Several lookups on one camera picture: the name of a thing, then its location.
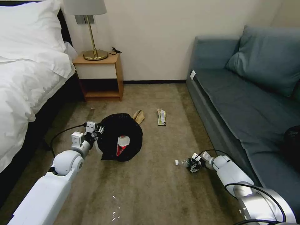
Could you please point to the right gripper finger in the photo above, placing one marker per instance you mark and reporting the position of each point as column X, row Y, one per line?
column 190, row 161
column 193, row 169

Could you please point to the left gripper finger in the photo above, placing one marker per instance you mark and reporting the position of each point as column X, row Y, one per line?
column 101, row 129
column 95, row 139

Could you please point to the clear plastic bottle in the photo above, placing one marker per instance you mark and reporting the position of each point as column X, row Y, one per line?
column 181, row 162

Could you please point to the trash bin with black bag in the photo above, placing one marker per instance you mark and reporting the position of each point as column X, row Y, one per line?
column 131, row 136

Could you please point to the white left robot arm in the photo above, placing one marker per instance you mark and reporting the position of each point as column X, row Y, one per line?
column 58, row 185

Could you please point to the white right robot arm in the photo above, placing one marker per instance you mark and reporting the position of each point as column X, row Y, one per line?
column 236, row 174

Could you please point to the red white packet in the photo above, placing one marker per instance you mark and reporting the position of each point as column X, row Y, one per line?
column 122, row 145

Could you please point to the crumpled brown paper bag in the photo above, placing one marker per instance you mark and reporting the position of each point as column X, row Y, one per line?
column 140, row 117

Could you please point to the green snack wrapper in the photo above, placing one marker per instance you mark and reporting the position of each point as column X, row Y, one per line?
column 161, row 117

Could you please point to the blue-grey sofa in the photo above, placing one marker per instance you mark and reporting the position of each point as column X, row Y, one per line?
column 229, row 112

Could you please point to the wooden nightstand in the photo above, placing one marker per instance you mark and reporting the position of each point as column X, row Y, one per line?
column 98, row 70

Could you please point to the dark baseboard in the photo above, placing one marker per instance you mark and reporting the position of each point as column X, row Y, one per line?
column 154, row 82

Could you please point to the brass table lamp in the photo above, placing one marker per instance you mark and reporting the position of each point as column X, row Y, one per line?
column 95, row 55

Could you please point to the white duvet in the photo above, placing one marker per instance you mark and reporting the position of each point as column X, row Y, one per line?
column 28, row 93

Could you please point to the white sofa tag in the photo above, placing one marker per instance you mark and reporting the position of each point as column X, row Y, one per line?
column 193, row 75

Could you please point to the black round object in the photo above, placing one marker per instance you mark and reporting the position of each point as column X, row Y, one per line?
column 292, row 143

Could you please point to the black headboard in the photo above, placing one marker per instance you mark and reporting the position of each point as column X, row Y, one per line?
column 65, row 28

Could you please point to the blue-grey sofa cushion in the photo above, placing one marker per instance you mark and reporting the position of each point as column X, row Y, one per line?
column 267, row 61

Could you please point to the white pillow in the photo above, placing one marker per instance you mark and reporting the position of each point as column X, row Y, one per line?
column 30, row 28

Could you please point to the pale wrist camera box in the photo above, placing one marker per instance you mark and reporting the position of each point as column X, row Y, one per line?
column 91, row 126
column 195, row 155

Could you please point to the black bed frame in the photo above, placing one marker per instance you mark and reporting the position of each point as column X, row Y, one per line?
column 25, row 150

